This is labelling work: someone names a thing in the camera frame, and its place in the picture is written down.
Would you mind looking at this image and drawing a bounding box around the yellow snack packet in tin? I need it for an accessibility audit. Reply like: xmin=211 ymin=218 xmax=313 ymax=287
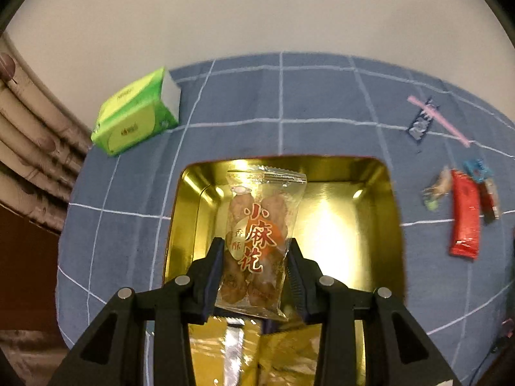
xmin=257 ymin=325 xmax=321 ymax=385

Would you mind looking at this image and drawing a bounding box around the red snack bar wrapper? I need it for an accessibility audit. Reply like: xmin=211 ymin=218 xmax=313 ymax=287
xmin=450 ymin=169 xmax=480 ymax=261

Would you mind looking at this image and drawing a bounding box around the clear fried twist snack bag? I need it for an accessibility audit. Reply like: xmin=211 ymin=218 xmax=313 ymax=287
xmin=216 ymin=165 xmax=307 ymax=321

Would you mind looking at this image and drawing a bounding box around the gold and red tin box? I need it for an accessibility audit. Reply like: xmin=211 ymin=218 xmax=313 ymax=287
xmin=162 ymin=154 xmax=408 ymax=386

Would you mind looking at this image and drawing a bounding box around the blue cookie wrapper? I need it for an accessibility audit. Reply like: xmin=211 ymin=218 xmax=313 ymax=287
xmin=463 ymin=159 xmax=501 ymax=224

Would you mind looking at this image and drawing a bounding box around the silver snack packet in tin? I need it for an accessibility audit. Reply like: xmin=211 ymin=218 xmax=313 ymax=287
xmin=189 ymin=317 xmax=261 ymax=385

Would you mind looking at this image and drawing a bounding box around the green tissue pack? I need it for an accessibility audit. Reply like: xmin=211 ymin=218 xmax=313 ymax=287
xmin=91 ymin=67 xmax=181 ymax=156

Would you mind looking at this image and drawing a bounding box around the beige patterned curtain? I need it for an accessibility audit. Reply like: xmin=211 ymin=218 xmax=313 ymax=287
xmin=0 ymin=37 xmax=91 ymax=233

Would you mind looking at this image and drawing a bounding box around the pink wafer stick wrapper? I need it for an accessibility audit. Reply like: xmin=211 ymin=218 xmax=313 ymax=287
xmin=407 ymin=95 xmax=471 ymax=147

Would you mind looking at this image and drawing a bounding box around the small green nut packet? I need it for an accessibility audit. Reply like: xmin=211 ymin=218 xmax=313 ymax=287
xmin=422 ymin=166 xmax=452 ymax=211

